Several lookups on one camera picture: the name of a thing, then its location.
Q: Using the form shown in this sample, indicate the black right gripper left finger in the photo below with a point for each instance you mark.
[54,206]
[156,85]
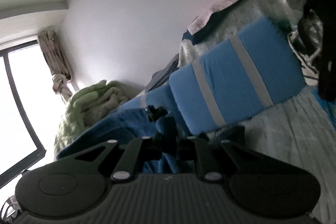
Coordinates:
[78,182]

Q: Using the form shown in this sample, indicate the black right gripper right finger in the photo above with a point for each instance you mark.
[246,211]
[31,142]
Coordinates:
[259,184]

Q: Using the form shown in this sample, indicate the blue fleece jacket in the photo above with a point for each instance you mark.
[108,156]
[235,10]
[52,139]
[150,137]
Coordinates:
[131,124]

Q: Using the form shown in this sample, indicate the grey quilted bedspread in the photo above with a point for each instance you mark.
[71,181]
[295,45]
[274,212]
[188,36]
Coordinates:
[299,132]

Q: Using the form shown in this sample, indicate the green knitted blanket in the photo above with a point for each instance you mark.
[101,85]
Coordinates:
[85,108]

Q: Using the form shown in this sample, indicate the black framed window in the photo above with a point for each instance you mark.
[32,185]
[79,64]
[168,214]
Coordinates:
[20,146]

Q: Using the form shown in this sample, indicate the blue grey trimmed garment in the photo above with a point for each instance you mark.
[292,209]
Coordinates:
[328,107]

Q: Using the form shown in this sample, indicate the right blue striped pillow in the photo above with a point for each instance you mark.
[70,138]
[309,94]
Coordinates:
[245,74]

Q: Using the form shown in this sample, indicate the blue striped pillow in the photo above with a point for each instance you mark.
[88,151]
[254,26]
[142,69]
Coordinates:
[158,97]
[245,74]

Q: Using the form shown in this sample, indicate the left blue striped pillow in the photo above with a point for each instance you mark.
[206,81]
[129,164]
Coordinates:
[158,97]

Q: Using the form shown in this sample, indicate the brown tied curtain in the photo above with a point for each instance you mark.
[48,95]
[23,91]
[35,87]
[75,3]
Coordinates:
[57,62]

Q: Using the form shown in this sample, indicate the grey white patterned cloth pile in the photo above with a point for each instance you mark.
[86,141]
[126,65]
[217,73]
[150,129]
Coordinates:
[306,43]

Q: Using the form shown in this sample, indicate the black garment pile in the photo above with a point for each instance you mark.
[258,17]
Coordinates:
[325,9]

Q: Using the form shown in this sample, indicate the silver grey velvet cushion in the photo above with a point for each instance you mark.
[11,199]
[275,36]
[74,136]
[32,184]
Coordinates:
[285,12]

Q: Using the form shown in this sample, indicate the pink navy folded garment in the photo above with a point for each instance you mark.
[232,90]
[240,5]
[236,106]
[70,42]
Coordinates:
[206,22]

